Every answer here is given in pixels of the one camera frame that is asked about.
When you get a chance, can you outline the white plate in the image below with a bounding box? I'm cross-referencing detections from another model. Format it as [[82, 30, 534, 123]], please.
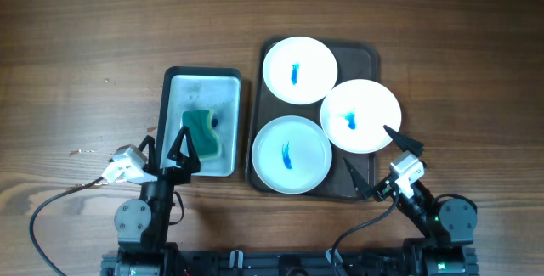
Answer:
[[251, 115, 332, 194], [262, 37, 338, 105], [320, 79, 402, 154]]

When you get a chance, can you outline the white plate front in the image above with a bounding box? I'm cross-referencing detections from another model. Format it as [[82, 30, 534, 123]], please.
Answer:
[[251, 115, 332, 194]]

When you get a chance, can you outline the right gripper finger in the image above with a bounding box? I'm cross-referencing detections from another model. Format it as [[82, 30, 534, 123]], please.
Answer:
[[383, 125, 424, 157], [343, 157, 373, 197]]

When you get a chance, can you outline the dark brown serving tray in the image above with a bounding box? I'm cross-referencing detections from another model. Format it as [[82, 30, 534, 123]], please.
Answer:
[[245, 38, 380, 202]]

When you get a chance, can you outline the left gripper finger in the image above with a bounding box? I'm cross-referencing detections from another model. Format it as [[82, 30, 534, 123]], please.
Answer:
[[138, 135, 158, 170], [167, 126, 200, 170]]

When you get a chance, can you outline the green and yellow sponge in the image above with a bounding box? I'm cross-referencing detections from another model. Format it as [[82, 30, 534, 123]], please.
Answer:
[[181, 110, 221, 161]]

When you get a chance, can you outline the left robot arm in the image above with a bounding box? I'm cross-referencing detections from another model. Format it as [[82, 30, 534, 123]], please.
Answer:
[[101, 127, 201, 276]]

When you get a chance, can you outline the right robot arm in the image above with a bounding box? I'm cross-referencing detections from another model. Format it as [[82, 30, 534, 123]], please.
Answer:
[[327, 125, 479, 275]]

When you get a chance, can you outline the black-rimmed metal wash tray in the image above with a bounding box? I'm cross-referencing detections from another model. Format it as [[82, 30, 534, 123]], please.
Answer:
[[156, 66, 241, 177]]

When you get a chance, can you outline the white plate top, blue stain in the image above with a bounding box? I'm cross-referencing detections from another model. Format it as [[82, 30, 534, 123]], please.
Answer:
[[262, 37, 338, 105]]

